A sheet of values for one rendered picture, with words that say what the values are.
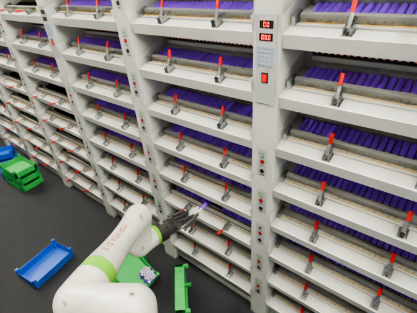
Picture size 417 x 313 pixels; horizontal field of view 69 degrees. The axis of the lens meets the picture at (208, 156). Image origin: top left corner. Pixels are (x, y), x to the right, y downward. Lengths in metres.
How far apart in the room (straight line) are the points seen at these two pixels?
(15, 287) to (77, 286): 1.57
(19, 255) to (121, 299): 1.88
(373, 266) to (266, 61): 0.82
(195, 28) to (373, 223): 0.90
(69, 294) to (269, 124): 0.79
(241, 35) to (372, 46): 0.39
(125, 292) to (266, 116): 0.70
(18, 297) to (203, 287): 1.18
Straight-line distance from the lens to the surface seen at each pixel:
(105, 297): 0.89
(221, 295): 2.01
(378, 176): 1.04
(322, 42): 0.93
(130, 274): 2.13
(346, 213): 1.17
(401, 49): 0.89
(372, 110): 0.96
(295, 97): 1.02
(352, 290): 1.45
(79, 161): 2.73
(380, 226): 1.16
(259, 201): 1.29
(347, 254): 1.30
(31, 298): 2.37
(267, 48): 1.00
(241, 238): 1.56
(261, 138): 1.13
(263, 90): 1.04
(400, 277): 1.30
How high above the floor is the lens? 1.69
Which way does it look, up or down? 32 degrees down
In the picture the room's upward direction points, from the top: 5 degrees counter-clockwise
